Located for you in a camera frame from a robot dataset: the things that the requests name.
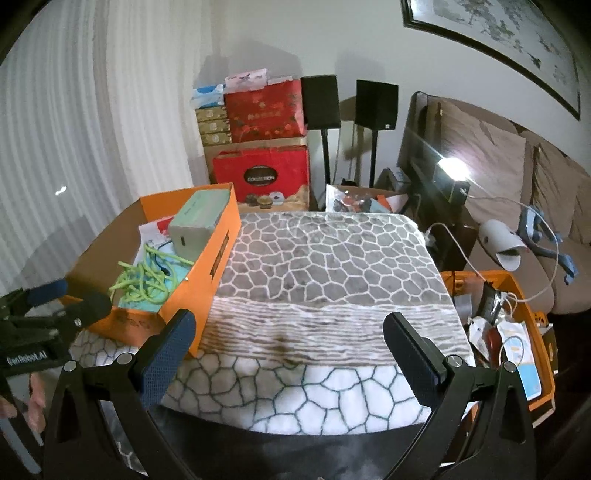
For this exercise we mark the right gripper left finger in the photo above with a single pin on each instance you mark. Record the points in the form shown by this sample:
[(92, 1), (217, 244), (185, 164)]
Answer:
[(157, 361)]

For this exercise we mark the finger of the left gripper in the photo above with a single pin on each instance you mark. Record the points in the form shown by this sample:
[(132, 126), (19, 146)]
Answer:
[(43, 294), (82, 313)]

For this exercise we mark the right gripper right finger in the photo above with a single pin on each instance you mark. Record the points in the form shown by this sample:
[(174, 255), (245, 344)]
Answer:
[(420, 360)]

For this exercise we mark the medical mask pack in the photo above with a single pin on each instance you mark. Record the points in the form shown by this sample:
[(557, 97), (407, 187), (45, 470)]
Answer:
[(148, 281)]

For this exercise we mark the orange cardboard box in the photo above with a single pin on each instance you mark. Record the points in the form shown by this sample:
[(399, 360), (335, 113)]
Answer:
[(97, 268)]

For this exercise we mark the green tissue pack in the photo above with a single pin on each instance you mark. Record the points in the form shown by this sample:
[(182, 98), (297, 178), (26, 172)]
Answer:
[(192, 226)]

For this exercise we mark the person's left hand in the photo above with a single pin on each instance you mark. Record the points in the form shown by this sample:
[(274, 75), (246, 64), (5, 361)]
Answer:
[(28, 398)]

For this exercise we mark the orange storage crate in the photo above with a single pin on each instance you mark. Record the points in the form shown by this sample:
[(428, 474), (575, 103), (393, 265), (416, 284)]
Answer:
[(460, 282)]

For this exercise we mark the white blue packet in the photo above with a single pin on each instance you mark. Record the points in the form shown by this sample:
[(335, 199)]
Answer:
[(517, 348)]

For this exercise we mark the grey white patterned blanket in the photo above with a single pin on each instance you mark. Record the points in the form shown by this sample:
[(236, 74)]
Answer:
[(293, 343)]

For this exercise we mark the blue neck massager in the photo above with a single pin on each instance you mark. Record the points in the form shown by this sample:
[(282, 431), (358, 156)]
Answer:
[(542, 240)]

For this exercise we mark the brown sofa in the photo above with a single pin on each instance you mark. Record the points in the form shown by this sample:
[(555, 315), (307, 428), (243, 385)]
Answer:
[(511, 167)]

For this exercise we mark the clear snack bag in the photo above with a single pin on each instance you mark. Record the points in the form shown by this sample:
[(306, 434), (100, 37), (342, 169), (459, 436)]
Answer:
[(352, 199)]

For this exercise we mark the bright lamp box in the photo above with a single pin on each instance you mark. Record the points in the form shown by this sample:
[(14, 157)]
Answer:
[(452, 178)]

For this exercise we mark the white curtain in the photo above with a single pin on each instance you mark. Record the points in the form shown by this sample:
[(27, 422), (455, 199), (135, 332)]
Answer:
[(95, 113)]

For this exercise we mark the stacked gold boxes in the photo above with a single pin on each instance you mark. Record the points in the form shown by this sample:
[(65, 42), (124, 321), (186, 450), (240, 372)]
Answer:
[(213, 126)]

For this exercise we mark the blue tissue pack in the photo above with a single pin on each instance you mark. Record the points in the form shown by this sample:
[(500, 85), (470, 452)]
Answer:
[(207, 96)]

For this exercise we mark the red floral gift box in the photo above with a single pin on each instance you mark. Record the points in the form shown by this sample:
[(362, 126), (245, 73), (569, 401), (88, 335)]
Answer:
[(274, 112)]

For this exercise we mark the pink white box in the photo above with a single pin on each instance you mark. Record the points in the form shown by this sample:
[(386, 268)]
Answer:
[(246, 81)]

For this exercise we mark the framed wall painting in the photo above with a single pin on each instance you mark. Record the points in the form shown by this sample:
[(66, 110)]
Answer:
[(516, 33)]

